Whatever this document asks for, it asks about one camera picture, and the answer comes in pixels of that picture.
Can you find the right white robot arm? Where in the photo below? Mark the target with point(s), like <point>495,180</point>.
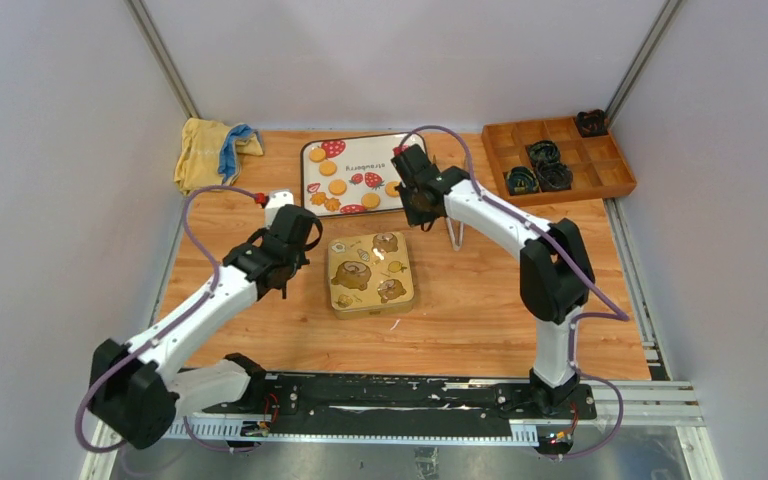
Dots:
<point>554,269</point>

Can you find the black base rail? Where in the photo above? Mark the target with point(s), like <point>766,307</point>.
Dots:
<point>389,409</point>

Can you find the metal tongs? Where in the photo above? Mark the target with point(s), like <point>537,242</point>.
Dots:
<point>455,230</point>

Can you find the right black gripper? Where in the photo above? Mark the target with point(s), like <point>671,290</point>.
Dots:
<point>415,218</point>

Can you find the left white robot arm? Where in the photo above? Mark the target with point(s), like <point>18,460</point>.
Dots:
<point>139,388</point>

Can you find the yellow cloth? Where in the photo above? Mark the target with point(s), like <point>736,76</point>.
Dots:
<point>197,164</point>

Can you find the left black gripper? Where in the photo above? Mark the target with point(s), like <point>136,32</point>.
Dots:
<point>302,258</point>

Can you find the gold cookie tin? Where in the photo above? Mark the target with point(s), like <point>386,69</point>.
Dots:
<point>372,306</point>

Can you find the blue cloth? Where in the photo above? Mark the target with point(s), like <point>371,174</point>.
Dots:
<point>227,160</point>

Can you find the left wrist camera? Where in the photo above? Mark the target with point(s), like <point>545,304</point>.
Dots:
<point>275,201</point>

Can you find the white strawberry tray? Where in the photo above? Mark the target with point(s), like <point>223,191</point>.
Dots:
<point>366,179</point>

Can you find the wooden compartment box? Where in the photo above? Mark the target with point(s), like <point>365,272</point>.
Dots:
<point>600,170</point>

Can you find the round dotted biscuit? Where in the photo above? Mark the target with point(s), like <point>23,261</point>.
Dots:
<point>327,168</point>
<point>317,155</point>

